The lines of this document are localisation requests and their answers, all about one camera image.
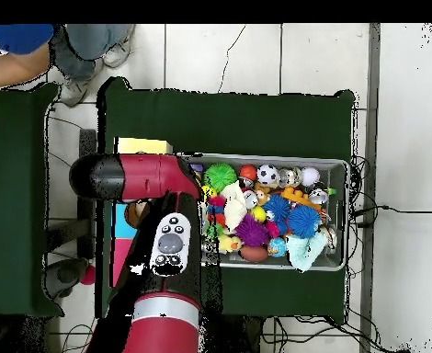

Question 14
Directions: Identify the grey emergency stop red button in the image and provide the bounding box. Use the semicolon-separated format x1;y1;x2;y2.
44;256;97;301

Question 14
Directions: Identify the black and white soccer ball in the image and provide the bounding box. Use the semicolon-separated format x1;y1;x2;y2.
256;164;279;186

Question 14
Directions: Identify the black cable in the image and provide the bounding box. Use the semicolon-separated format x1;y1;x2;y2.
353;204;432;215

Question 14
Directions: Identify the large blue spiky ball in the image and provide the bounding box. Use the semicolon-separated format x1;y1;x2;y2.
287;204;322;239

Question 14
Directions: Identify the silver mesh bin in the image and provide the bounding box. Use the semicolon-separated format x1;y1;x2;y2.
178;153;350;272

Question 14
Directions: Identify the mint green knitted cloth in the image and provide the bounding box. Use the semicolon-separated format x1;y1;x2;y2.
284;232;328;274

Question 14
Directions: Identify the large green spiky ball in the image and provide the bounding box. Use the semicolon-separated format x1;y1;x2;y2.
203;162;238;194

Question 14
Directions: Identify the person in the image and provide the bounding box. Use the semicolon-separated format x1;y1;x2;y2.
0;23;136;108

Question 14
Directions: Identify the multicoloured spiky caterpillar toy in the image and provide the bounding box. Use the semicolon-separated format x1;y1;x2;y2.
205;196;227;240

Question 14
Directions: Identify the cream knitted cloth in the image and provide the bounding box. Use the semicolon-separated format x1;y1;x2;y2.
219;180;248;233

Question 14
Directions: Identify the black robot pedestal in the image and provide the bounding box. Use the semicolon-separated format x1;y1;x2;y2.
206;314;265;353

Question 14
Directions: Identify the purple spiky ball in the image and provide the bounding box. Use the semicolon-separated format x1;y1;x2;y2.
233;214;270;248

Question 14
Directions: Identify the white baseball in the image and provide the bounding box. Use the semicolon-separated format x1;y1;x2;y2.
299;165;321;188

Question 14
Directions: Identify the wooden box with three holes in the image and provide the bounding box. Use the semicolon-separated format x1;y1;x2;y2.
108;137;174;290

